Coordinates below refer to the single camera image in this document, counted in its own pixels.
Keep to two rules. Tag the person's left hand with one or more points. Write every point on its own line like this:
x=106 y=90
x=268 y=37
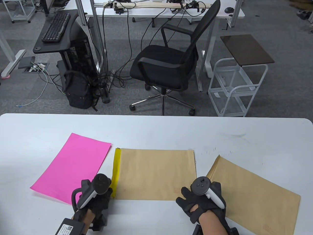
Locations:
x=102 y=203

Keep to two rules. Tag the person's right hand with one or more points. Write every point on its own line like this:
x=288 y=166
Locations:
x=195 y=208

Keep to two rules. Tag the yellow paper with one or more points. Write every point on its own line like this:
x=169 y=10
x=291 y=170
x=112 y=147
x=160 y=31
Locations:
x=116 y=169

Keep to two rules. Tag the pink paper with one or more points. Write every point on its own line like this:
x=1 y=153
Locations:
x=73 y=166

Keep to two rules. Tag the brown A4 envelope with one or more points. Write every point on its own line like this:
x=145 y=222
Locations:
x=156 y=171
x=259 y=198

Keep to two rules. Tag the person's right forearm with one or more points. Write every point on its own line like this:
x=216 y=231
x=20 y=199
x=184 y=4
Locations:
x=212 y=225

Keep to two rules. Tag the person's left forearm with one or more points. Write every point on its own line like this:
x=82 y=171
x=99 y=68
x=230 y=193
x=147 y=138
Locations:
x=85 y=217

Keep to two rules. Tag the black backpack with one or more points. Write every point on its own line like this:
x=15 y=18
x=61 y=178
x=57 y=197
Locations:
x=77 y=94

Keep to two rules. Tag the black office chair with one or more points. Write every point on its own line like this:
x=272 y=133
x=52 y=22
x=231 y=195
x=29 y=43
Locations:
x=161 y=63

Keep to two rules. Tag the floor socket box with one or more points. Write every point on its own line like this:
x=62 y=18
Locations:
x=36 y=68

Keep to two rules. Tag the black computer tower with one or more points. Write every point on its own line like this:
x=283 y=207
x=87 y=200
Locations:
x=83 y=49

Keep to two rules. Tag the dark grey floor plate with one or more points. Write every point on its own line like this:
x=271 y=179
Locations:
x=25 y=62

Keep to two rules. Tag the black side desk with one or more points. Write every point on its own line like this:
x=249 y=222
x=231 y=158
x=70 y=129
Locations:
x=41 y=47

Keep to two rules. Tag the white cart with brown top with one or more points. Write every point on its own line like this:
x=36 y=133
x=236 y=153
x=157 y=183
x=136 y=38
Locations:
x=247 y=49

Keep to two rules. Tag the white desk leg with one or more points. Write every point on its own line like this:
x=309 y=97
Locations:
x=14 y=60

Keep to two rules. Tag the black keyboard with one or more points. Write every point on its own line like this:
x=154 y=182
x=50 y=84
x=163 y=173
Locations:
x=55 y=28

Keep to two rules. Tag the black clamp device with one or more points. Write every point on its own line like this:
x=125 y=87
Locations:
x=119 y=10

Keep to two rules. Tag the white office desk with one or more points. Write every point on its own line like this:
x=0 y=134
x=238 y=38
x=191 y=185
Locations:
x=220 y=13

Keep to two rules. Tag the black computer mouse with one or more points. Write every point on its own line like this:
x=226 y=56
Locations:
x=229 y=9

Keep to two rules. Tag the white metal trolley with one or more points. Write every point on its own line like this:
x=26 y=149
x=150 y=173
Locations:
x=22 y=17

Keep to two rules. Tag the dark shoe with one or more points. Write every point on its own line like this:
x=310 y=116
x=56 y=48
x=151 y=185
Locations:
x=303 y=15

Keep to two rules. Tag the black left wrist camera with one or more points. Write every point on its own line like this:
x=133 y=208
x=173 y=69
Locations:
x=68 y=227

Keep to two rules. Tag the aluminium frame post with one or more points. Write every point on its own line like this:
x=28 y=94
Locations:
x=97 y=31
x=80 y=12
x=235 y=12

